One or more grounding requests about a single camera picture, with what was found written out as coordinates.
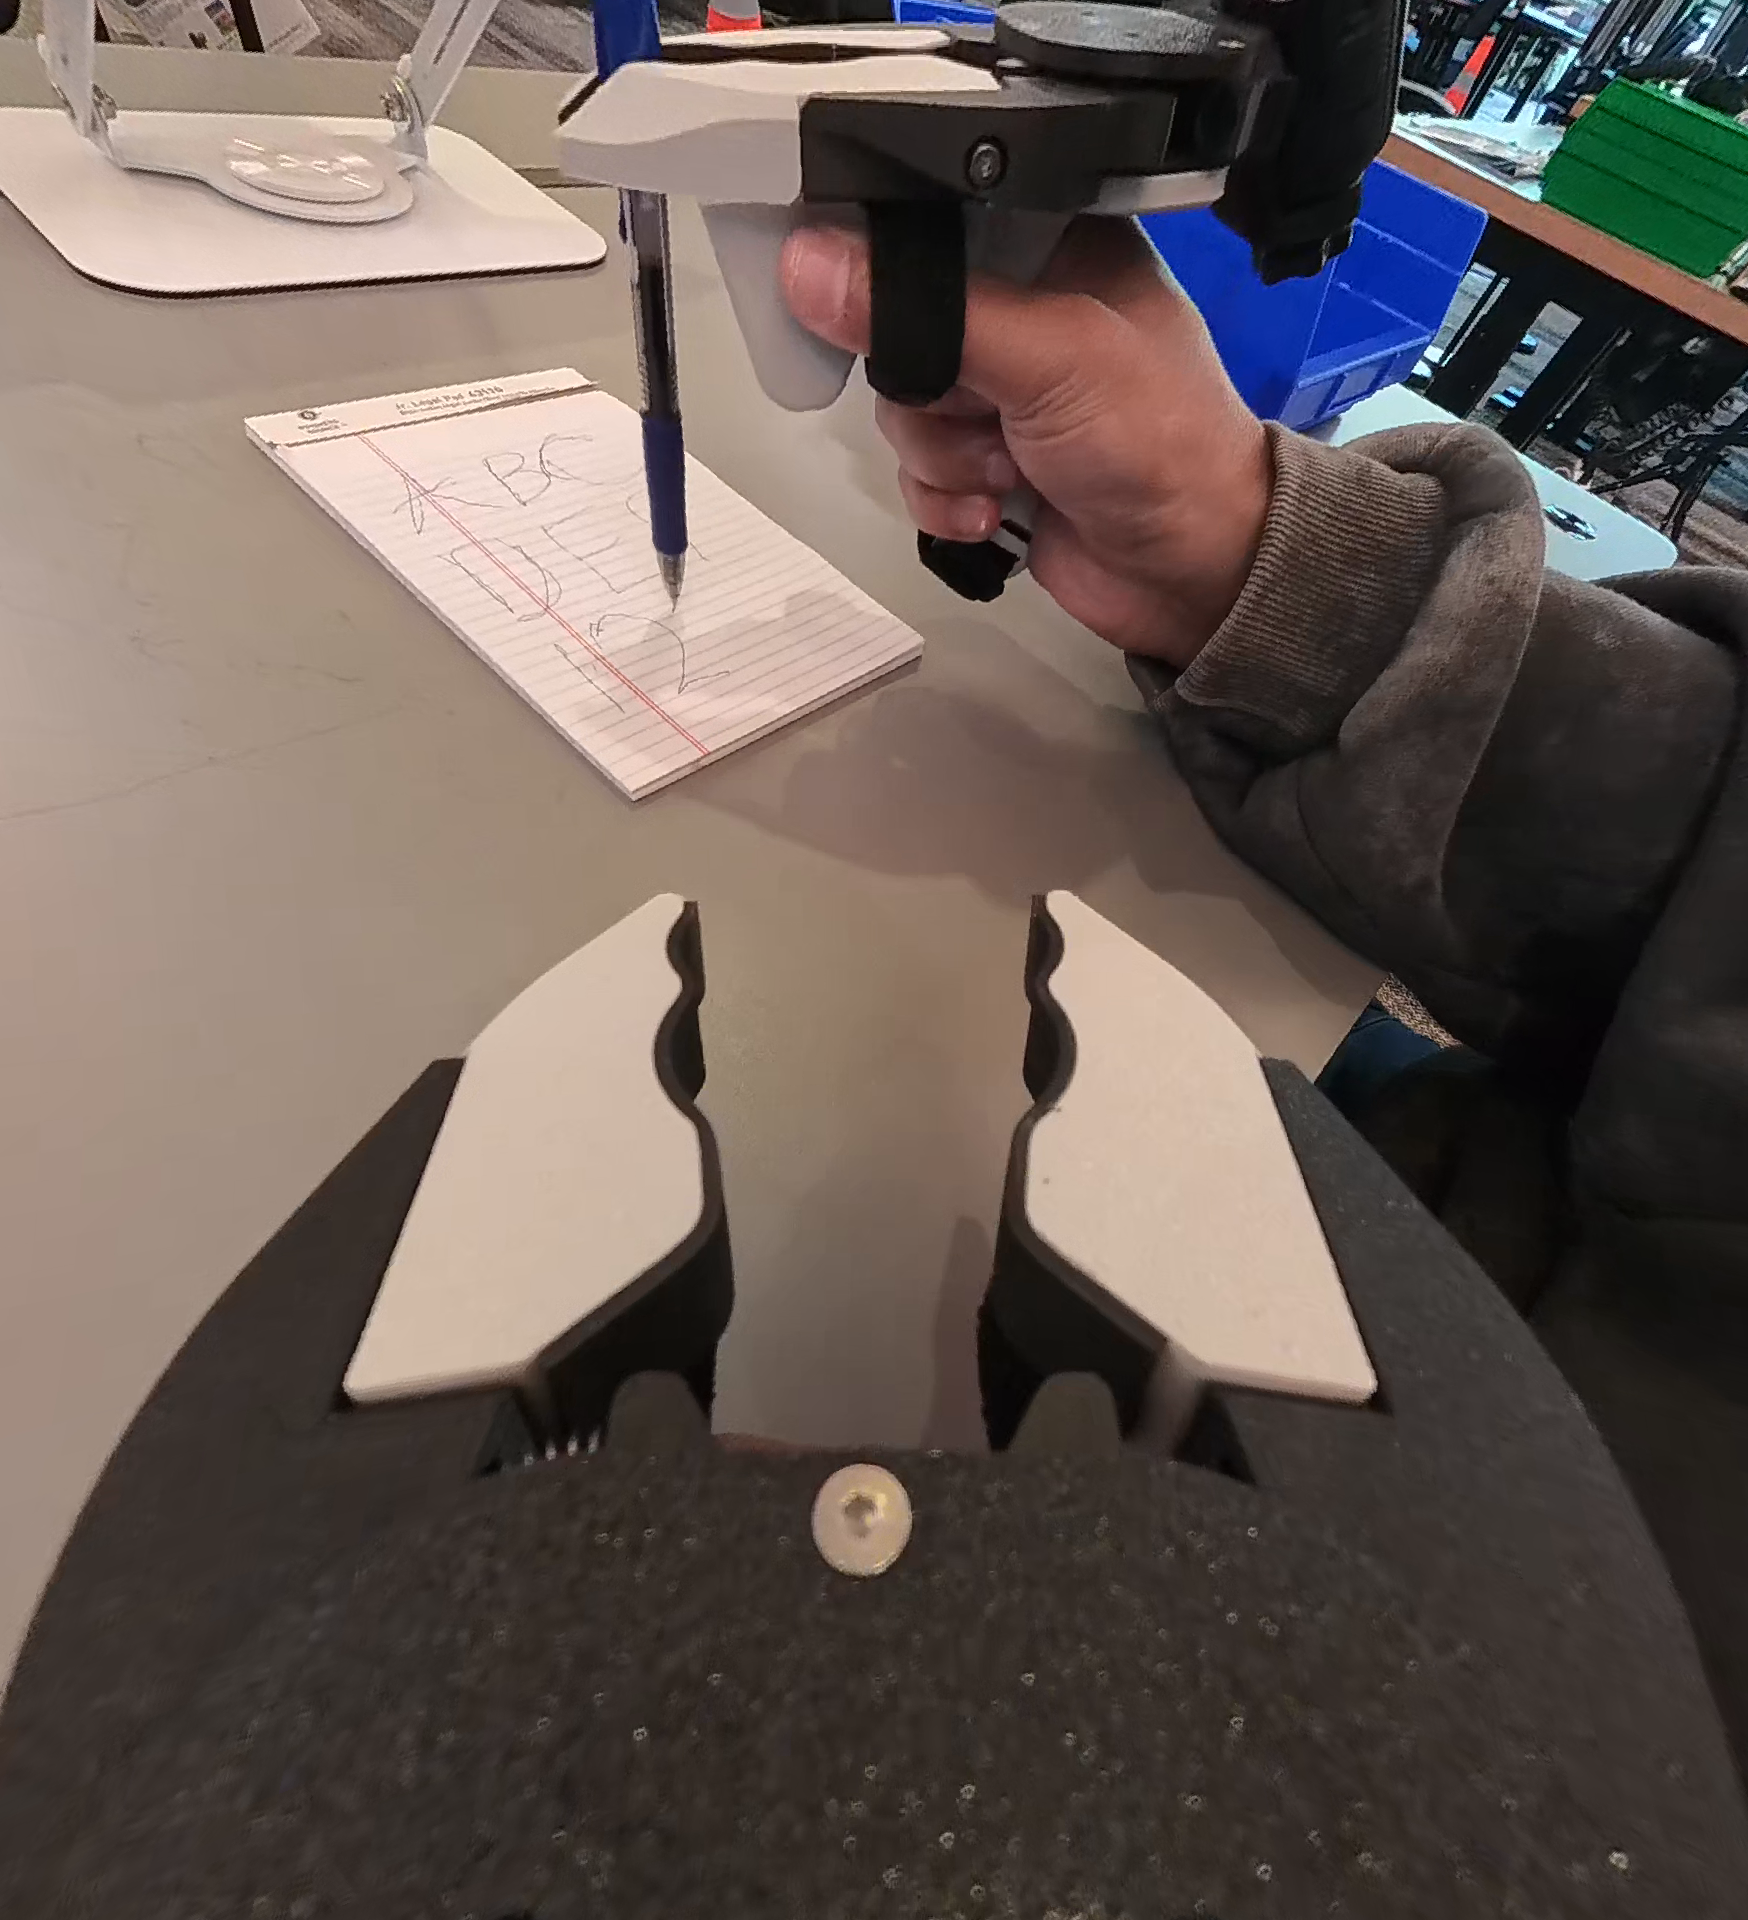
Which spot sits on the blue plastic bin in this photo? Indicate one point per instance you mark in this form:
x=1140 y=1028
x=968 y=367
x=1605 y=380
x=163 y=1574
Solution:
x=949 y=9
x=1354 y=300

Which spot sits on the white round-cornered table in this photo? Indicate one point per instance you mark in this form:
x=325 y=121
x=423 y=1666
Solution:
x=1610 y=488

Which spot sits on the person's lap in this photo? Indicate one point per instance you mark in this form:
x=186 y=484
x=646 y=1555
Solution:
x=1445 y=1156

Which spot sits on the person's right hand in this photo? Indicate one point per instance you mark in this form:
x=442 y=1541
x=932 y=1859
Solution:
x=1114 y=436

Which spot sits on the white lined notepad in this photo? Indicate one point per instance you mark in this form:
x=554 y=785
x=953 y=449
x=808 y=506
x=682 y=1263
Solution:
x=588 y=646

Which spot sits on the wooden top table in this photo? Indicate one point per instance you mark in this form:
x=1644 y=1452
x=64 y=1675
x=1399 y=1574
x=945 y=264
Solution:
x=1641 y=278

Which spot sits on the white document stand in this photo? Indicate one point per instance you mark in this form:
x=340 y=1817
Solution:
x=139 y=210

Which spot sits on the blue pen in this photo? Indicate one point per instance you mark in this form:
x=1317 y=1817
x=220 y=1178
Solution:
x=666 y=480

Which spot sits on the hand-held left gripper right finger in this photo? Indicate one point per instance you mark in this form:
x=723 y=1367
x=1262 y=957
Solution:
x=1175 y=1172

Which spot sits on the printed instruction sheet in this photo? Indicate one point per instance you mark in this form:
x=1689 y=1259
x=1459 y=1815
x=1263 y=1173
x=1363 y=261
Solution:
x=170 y=19

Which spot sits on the black office chair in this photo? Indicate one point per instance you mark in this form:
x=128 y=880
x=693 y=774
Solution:
x=1684 y=436

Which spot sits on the person's right forearm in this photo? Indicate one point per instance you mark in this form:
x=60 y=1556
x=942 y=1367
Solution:
x=1489 y=720

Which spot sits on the stack of green bins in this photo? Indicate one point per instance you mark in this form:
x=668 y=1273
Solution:
x=1670 y=166

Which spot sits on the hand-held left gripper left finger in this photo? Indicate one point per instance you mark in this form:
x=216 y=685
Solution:
x=544 y=1172

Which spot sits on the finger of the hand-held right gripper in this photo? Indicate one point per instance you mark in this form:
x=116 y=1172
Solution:
x=815 y=52
x=693 y=135

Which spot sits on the orange traffic cone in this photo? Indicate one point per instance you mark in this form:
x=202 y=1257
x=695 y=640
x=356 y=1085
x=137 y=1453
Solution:
x=731 y=13

